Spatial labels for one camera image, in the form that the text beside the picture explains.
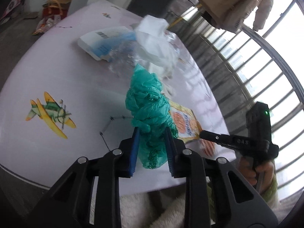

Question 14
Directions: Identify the yellow Enaak snack packet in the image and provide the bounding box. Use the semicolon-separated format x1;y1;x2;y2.
169;100;202;144

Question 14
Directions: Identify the green plastic bag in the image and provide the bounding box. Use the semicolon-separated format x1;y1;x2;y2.
125;64;178;169

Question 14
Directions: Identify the white tissue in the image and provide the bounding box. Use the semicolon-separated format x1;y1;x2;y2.
134;15;179;79

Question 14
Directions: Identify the clear plastic bottle blue cap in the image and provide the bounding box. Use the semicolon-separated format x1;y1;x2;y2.
109;41;141;78

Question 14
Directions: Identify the white blue medicine box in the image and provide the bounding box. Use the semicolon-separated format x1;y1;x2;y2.
77;26;135;62

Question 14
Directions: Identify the right hand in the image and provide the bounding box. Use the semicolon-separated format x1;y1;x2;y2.
238;157;274;194

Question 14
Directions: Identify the metal balcony railing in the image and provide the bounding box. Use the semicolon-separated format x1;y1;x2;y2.
171;0;303;199

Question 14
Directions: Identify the hanging white garment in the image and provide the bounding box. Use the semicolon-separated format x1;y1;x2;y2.
253;0;274;31

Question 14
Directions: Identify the yellow broom stick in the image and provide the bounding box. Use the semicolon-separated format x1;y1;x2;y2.
167;4;202;30

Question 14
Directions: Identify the pile of colourful bags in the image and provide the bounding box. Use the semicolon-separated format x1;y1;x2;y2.
33;0;72;36

